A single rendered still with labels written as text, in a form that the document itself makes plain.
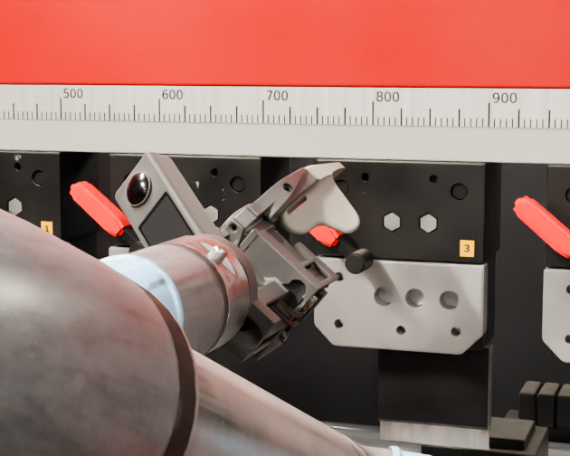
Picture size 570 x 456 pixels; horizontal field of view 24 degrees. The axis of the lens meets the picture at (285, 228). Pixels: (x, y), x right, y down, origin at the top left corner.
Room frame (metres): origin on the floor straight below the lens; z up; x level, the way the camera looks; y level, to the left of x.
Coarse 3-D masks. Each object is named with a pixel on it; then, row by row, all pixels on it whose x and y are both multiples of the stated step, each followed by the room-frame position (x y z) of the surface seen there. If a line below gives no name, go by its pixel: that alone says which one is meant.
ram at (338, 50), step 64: (0, 0) 1.25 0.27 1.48; (64, 0) 1.23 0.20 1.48; (128, 0) 1.21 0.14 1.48; (192, 0) 1.19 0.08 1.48; (256, 0) 1.17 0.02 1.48; (320, 0) 1.15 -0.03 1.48; (384, 0) 1.13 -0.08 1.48; (448, 0) 1.11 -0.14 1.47; (512, 0) 1.10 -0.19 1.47; (0, 64) 1.25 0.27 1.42; (64, 64) 1.23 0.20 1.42; (128, 64) 1.21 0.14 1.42; (192, 64) 1.19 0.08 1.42; (256, 64) 1.17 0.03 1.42; (320, 64) 1.15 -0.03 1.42; (384, 64) 1.13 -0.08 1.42; (448, 64) 1.11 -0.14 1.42; (512, 64) 1.10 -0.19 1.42; (0, 128) 1.25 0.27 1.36; (64, 128) 1.23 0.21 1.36; (128, 128) 1.21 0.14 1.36; (192, 128) 1.19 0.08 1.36; (256, 128) 1.17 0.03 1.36; (320, 128) 1.15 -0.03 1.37; (384, 128) 1.13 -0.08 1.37; (448, 128) 1.11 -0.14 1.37; (512, 128) 1.10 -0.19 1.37
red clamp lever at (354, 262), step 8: (296, 208) 1.11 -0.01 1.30; (312, 232) 1.11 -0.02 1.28; (320, 232) 1.11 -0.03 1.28; (328, 232) 1.10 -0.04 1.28; (336, 232) 1.10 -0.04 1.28; (320, 240) 1.11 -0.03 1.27; (328, 240) 1.10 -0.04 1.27; (336, 240) 1.10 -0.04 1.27; (344, 240) 1.11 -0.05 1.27; (336, 248) 1.11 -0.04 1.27; (344, 248) 1.10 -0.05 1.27; (352, 248) 1.11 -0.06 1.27; (344, 256) 1.10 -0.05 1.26; (352, 256) 1.09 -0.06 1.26; (360, 256) 1.09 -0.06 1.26; (368, 256) 1.11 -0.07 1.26; (352, 264) 1.09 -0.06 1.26; (360, 264) 1.09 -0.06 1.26; (368, 264) 1.10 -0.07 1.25; (352, 272) 1.09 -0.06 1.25; (360, 272) 1.09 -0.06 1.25
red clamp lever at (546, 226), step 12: (516, 204) 1.06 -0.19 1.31; (528, 204) 1.05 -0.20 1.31; (540, 204) 1.07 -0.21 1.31; (528, 216) 1.05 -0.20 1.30; (540, 216) 1.05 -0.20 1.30; (552, 216) 1.06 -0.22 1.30; (540, 228) 1.05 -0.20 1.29; (552, 228) 1.04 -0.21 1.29; (564, 228) 1.05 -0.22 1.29; (552, 240) 1.04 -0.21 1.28; (564, 240) 1.04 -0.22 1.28; (564, 252) 1.04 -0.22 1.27
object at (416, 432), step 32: (384, 352) 1.16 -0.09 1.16; (416, 352) 1.15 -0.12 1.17; (480, 352) 1.13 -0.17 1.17; (384, 384) 1.16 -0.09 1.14; (416, 384) 1.15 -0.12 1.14; (448, 384) 1.14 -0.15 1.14; (480, 384) 1.13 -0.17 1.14; (384, 416) 1.16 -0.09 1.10; (416, 416) 1.15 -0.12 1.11; (448, 416) 1.14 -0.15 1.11; (480, 416) 1.13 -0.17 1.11; (480, 448) 1.14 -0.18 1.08
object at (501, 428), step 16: (496, 432) 1.35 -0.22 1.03; (512, 432) 1.35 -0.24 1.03; (528, 432) 1.35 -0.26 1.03; (544, 432) 1.39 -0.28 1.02; (432, 448) 1.34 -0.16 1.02; (448, 448) 1.34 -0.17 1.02; (464, 448) 1.33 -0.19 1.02; (496, 448) 1.33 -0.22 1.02; (512, 448) 1.33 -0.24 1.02; (528, 448) 1.33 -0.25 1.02; (544, 448) 1.38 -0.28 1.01
